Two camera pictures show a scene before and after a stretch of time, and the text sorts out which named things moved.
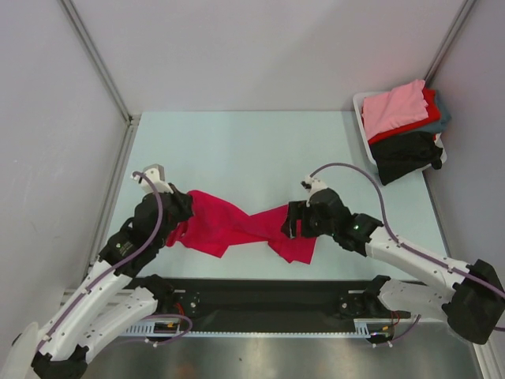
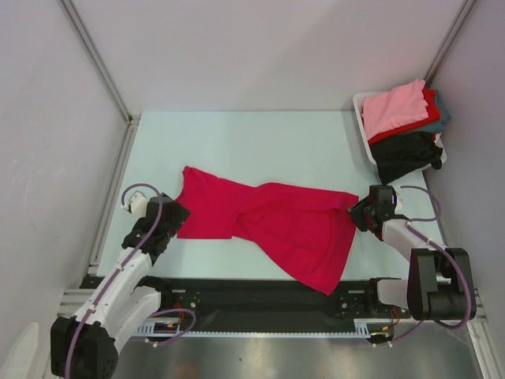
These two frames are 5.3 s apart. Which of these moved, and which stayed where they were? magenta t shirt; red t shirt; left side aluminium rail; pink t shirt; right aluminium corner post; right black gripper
Moved: magenta t shirt; right black gripper
Stayed: red t shirt; left side aluminium rail; right aluminium corner post; pink t shirt
